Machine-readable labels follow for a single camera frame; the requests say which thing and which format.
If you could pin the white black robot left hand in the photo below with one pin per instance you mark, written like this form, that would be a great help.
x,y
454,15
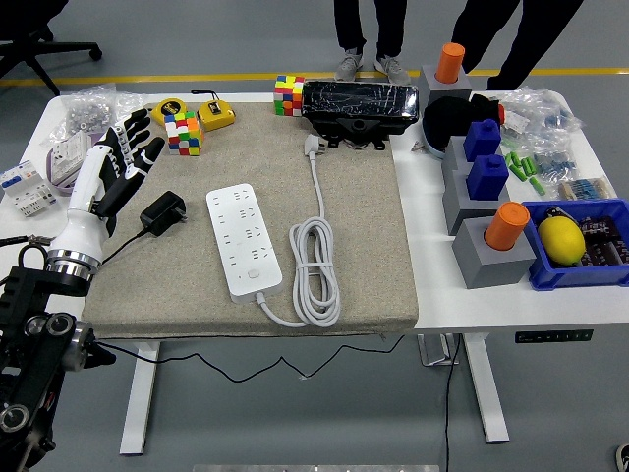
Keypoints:
x,y
88,196

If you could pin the black plug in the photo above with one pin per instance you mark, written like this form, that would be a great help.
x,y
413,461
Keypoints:
x,y
162,212

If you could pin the square yellow tape measure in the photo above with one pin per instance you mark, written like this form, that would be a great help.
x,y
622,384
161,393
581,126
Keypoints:
x,y
214,114

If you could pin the white power strip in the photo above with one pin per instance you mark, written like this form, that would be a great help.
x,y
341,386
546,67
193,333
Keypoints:
x,y
243,241

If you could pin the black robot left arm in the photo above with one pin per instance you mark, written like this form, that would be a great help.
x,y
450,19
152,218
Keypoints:
x,y
29,305

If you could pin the large white socket plate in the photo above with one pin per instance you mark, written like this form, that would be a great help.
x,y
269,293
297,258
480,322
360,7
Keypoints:
x,y
69,157

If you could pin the white circuit breaker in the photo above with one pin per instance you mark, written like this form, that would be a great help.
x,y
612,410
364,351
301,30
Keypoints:
x,y
24,189

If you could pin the clear bag of nuts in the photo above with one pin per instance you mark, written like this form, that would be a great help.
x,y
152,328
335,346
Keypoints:
x,y
88,110

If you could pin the multicolour puzzle cube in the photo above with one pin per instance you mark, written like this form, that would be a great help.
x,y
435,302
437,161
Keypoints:
x,y
289,96
184,135

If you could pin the round yellow tape measure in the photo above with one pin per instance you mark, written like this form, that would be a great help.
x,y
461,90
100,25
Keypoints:
x,y
169,109

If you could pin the black office chair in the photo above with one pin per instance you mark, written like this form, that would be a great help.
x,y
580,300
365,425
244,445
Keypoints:
x,y
29,49

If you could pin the white table leg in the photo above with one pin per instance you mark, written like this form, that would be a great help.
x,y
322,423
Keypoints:
x,y
140,393
486,388

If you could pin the grey-brown mat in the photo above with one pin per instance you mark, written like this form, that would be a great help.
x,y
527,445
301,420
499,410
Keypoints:
x,y
363,221

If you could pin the black film-wrapped device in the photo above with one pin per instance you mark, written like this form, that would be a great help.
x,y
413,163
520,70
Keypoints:
x,y
359,100

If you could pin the person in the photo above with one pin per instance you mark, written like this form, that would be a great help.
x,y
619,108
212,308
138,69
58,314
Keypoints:
x,y
354,24
531,29

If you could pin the white blue rounded base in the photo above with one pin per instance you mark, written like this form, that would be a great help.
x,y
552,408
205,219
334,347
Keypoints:
x,y
436,150

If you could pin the grey block with round hole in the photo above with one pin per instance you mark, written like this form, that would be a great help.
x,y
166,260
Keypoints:
x,y
491,268
432,86

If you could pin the black cloth bundle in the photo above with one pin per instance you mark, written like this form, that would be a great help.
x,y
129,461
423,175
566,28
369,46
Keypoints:
x,y
449,118

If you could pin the plain grey block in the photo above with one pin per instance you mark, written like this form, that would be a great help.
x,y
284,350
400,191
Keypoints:
x,y
459,206

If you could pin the orange cylinder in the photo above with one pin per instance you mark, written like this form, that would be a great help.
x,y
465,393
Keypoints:
x,y
506,226
450,61

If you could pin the blue block with knob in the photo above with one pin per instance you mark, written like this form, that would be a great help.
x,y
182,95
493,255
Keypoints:
x,y
486,179
481,140

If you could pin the small red object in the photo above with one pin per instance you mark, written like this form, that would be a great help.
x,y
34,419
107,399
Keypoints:
x,y
501,113

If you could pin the large clear parts bag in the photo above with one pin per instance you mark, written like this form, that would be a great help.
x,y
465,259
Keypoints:
x,y
535,115

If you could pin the small black white clip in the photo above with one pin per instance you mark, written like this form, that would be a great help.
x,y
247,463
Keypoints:
x,y
555,212

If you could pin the bag of blue components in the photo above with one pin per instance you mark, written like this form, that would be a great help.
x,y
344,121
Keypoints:
x,y
555,162

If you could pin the yellow lemon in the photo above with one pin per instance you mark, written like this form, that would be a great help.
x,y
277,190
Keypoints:
x,y
562,241

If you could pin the blue plastic bin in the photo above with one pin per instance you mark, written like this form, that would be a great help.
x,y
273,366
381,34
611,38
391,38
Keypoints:
x,y
565,277

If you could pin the black table control panel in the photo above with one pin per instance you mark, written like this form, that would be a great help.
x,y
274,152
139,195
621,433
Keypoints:
x,y
554,336

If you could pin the bag of striped resistors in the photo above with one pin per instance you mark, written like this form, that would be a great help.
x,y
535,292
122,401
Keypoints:
x,y
585,188

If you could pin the dark brown capacitor pile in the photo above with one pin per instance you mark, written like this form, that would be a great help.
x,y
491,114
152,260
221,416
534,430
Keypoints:
x,y
604,241

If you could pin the black shoe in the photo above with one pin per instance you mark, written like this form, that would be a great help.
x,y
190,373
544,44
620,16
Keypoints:
x,y
623,458

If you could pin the green plastic wall anchor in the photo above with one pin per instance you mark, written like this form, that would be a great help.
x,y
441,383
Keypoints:
x,y
529,165
518,171
537,186
511,160

